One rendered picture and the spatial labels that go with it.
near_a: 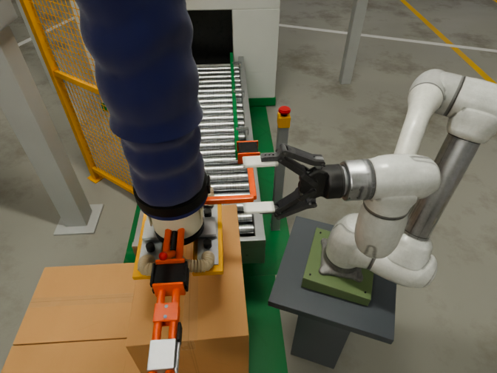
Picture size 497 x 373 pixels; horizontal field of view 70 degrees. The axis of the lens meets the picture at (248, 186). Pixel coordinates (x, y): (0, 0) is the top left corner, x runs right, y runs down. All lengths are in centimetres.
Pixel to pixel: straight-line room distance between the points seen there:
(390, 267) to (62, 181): 212
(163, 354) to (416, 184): 68
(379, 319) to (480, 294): 135
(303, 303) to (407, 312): 113
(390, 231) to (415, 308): 174
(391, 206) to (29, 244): 269
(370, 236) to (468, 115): 56
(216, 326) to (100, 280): 86
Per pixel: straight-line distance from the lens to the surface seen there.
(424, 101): 115
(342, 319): 155
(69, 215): 295
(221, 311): 130
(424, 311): 261
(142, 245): 127
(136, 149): 93
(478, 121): 129
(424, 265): 144
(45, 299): 202
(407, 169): 80
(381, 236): 88
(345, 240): 139
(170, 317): 97
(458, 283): 283
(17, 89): 236
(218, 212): 133
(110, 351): 177
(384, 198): 81
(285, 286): 158
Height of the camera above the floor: 210
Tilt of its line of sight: 43 degrees down
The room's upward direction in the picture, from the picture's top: straight up
